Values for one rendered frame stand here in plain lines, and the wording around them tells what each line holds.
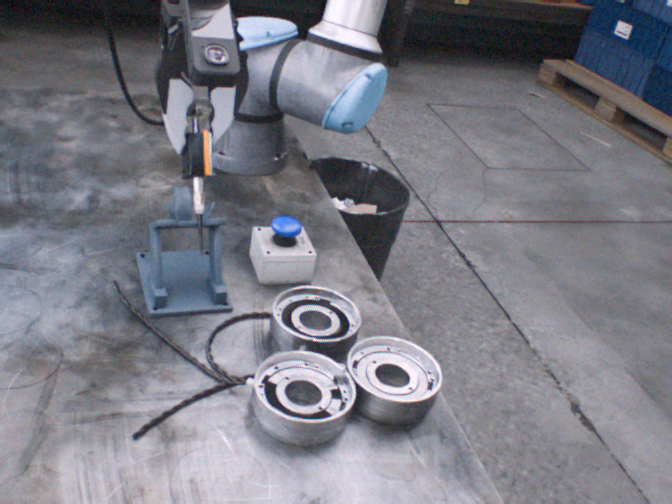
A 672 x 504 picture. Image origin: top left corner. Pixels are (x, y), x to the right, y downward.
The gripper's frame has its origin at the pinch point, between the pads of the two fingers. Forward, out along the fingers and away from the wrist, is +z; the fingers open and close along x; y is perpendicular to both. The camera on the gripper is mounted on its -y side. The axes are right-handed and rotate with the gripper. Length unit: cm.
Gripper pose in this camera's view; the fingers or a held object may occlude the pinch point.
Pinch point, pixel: (196, 146)
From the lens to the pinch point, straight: 85.5
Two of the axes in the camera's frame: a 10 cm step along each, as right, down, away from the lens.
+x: -9.3, 0.4, -3.7
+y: -3.3, -5.5, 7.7
